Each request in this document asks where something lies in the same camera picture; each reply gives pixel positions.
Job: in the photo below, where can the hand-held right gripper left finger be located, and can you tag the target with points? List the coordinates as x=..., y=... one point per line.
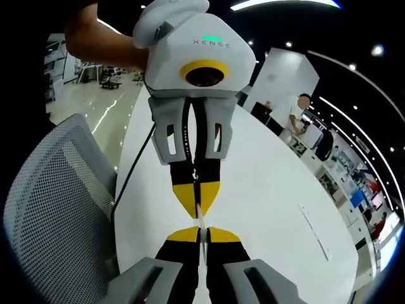
x=177, y=263

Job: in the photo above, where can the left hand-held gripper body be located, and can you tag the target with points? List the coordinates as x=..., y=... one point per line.
x=202, y=38

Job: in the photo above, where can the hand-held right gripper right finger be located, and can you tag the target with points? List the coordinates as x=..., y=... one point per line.
x=228, y=263

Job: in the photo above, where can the clear plastic food packaging bag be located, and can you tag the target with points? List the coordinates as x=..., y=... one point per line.
x=202, y=221

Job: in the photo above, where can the black office chair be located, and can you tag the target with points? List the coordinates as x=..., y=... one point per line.
x=109, y=79

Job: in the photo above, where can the white cabinet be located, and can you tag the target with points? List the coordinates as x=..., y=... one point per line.
x=313, y=136

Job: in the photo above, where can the grey mesh office chair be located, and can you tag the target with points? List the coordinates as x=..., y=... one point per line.
x=57, y=206

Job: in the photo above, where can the blue box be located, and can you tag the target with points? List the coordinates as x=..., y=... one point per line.
x=357, y=199

